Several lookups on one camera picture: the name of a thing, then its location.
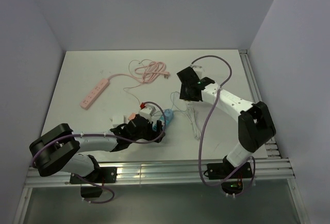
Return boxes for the teal power strip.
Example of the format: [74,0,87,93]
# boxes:
[158,115,173,127]

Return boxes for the light blue charger plug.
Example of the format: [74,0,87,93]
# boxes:
[164,109,174,122]

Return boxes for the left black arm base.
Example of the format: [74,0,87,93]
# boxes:
[69,166,117,202]

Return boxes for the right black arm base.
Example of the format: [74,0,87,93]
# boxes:
[203,161,256,197]

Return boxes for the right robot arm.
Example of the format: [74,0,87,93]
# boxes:
[177,66,276,178]

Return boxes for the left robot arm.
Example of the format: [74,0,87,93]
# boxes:
[29,114,166,182]

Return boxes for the salmon pink charger plug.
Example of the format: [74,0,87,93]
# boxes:
[128,113,136,120]

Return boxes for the white charger plug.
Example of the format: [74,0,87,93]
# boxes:
[111,115,125,128]

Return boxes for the pink power strip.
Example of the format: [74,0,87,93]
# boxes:
[79,78,110,110]

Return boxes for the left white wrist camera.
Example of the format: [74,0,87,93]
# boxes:
[138,102,156,119]

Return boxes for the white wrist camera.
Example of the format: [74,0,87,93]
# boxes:
[138,102,156,119]
[192,65,204,79]

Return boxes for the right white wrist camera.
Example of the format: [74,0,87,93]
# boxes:
[192,65,204,79]

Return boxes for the pink power strip cord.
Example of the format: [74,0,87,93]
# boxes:
[108,61,171,84]

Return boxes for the aluminium front rail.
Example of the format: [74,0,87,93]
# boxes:
[24,159,295,188]

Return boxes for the thin pink charging cable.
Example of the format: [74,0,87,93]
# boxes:
[123,59,145,106]

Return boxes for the aluminium side rail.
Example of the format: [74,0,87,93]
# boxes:
[238,50,282,159]

